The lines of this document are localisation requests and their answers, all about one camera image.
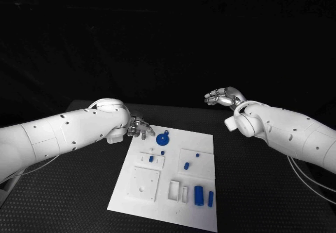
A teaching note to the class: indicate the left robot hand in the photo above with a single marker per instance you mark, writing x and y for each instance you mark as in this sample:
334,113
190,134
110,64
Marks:
138,126

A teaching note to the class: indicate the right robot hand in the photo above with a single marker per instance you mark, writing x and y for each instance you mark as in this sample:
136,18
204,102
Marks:
226,99

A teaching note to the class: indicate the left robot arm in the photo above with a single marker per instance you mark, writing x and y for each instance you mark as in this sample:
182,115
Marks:
78,127

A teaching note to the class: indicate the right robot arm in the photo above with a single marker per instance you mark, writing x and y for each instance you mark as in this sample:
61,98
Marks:
289,131

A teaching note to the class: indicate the white task board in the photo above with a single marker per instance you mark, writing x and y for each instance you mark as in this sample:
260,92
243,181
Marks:
171,209

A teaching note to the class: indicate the blue gear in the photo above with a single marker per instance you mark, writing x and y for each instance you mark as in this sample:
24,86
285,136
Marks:
162,139

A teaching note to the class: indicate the blue block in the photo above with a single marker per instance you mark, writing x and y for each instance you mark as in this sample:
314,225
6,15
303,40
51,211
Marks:
151,159

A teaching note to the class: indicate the blue plug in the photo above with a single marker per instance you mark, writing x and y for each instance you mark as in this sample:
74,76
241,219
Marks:
187,166

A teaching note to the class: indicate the thick blue cylinder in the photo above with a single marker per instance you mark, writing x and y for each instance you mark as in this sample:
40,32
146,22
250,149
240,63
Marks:
200,195

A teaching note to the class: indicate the thin blue cylinder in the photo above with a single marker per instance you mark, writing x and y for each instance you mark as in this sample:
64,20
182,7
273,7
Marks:
211,199

